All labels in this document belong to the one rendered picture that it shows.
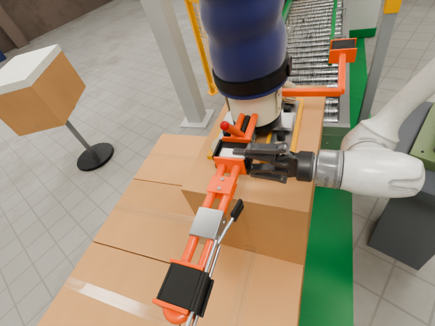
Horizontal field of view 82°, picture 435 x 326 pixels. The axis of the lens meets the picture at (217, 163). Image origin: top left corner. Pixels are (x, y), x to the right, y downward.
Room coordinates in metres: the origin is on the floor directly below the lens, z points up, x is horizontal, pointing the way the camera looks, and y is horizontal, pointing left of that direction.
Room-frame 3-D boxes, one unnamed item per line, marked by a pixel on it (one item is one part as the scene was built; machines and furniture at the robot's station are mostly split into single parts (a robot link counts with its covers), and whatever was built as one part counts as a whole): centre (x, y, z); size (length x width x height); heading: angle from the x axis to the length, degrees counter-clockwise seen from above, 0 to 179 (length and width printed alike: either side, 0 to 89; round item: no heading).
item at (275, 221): (0.67, -0.19, 0.75); 0.60 x 0.40 x 0.40; 146
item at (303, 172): (0.38, -0.18, 1.07); 0.09 x 0.07 x 0.08; 58
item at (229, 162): (0.48, -0.05, 1.07); 0.10 x 0.08 x 0.06; 58
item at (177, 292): (0.19, 0.14, 1.07); 0.08 x 0.07 x 0.05; 148
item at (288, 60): (0.69, -0.19, 1.19); 0.23 x 0.23 x 0.04
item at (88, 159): (2.15, 1.19, 0.31); 0.40 x 0.40 x 0.62
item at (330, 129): (1.06, -0.42, 0.58); 0.70 x 0.03 x 0.06; 58
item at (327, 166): (0.34, -0.24, 1.07); 0.09 x 0.06 x 0.09; 148
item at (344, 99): (1.88, -1.32, 0.50); 2.31 x 0.05 x 0.19; 148
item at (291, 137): (0.64, -0.26, 0.97); 0.34 x 0.10 x 0.05; 148
